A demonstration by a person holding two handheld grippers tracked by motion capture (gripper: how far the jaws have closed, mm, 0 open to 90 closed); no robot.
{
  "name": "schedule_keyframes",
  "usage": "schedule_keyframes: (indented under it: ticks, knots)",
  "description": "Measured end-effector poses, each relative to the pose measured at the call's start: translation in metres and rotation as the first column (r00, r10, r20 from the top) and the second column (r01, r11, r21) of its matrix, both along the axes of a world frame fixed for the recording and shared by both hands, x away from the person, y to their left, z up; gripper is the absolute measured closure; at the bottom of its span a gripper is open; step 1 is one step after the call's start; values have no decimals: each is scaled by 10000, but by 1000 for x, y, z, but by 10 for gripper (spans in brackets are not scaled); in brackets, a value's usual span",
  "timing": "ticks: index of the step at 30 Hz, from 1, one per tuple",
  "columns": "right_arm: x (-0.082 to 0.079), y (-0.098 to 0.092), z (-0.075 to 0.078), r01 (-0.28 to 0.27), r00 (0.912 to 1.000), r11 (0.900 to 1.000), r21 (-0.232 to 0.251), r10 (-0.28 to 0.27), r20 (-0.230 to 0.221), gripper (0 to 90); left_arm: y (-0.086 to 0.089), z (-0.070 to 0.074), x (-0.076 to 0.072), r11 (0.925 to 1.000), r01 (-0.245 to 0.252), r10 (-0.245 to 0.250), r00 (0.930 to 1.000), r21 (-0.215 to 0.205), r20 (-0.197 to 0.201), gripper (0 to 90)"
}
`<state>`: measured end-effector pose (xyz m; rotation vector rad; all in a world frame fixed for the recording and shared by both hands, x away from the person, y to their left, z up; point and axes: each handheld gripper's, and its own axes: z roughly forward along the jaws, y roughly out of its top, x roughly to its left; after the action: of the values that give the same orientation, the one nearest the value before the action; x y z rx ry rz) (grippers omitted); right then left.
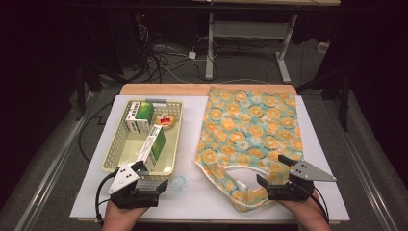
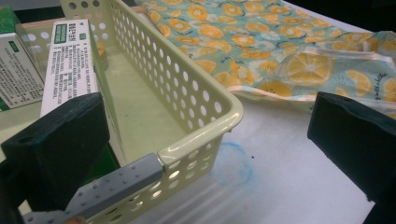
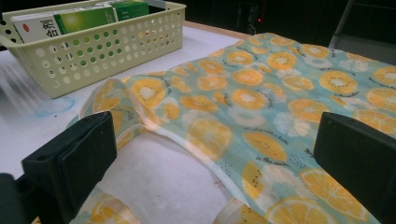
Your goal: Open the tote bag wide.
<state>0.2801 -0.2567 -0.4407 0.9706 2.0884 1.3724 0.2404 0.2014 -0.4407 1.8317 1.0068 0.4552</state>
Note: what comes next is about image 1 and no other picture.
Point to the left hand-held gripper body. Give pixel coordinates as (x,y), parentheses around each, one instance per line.
(125,179)

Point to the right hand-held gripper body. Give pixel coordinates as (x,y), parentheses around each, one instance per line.
(304,171)

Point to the pale yellow plastic basket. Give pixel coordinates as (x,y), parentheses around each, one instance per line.
(131,147)

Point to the green and white box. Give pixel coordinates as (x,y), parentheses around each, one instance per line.
(141,115)
(154,146)

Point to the orange floral cloth bag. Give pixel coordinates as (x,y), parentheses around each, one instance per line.
(250,128)

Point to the round snack with red label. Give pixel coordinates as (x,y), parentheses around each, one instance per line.
(165,121)

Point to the person's left hand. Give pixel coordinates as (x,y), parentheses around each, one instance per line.
(122,219)

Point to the person's right hand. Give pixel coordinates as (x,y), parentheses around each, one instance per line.
(309,213)

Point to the white table mat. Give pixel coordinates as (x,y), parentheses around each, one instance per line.
(192,199)

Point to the black stand leg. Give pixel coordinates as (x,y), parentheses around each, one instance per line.
(80,96)

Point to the white power adapter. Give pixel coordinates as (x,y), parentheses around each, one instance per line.
(192,55)

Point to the metal floor rail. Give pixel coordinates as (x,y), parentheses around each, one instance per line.
(54,160)
(362,173)

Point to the white metal desk frame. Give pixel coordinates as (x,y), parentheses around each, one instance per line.
(210,48)

